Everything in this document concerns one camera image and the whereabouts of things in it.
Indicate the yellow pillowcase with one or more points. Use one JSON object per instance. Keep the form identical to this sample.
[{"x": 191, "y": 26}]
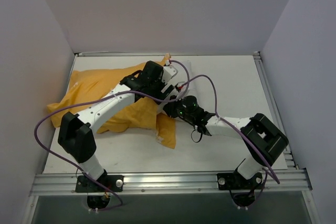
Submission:
[{"x": 90, "y": 85}]

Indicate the white pillow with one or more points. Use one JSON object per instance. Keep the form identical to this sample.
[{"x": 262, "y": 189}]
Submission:
[{"x": 184, "y": 74}]

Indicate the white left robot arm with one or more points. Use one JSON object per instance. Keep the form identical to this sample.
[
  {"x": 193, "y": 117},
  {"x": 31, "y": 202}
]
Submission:
[{"x": 76, "y": 134}]

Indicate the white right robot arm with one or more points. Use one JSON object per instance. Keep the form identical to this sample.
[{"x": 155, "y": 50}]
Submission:
[{"x": 263, "y": 139}]

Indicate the aluminium rail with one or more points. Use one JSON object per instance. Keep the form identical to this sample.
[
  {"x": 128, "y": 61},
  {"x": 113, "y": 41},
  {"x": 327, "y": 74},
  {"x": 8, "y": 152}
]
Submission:
[
  {"x": 273, "y": 107},
  {"x": 110, "y": 54},
  {"x": 166, "y": 183}
]

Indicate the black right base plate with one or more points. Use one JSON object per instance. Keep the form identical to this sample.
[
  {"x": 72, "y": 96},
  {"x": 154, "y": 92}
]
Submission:
[{"x": 235, "y": 181}]

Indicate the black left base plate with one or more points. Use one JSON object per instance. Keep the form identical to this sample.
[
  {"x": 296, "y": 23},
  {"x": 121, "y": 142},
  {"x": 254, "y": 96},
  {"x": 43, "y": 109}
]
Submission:
[{"x": 113, "y": 182}]

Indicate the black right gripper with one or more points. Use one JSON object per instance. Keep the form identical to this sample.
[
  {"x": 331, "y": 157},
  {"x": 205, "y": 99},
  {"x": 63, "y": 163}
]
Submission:
[{"x": 169, "y": 108}]

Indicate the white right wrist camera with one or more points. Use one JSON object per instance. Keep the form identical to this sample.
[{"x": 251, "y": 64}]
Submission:
[{"x": 181, "y": 87}]

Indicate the aluminium right side rail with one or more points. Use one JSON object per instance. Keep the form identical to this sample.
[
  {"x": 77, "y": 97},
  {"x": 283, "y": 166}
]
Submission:
[{"x": 273, "y": 107}]

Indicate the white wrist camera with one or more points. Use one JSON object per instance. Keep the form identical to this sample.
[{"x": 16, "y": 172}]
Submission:
[
  {"x": 169, "y": 72},
  {"x": 181, "y": 87}
]

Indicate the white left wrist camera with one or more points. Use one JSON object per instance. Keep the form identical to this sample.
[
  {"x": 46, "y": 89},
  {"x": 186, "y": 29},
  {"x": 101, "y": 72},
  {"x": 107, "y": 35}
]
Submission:
[{"x": 169, "y": 72}]

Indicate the aluminium front rail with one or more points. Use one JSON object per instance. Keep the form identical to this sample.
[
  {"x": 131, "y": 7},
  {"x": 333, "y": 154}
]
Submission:
[{"x": 166, "y": 183}]

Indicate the aluminium back rail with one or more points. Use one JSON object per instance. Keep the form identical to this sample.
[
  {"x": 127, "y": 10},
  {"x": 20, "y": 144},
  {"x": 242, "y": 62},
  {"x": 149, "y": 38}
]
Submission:
[{"x": 110, "y": 54}]

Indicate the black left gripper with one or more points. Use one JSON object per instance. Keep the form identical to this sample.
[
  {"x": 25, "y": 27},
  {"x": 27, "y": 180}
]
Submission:
[{"x": 170, "y": 91}]

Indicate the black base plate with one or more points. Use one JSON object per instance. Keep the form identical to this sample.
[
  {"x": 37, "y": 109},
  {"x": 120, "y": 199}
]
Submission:
[
  {"x": 113, "y": 182},
  {"x": 235, "y": 181}
]

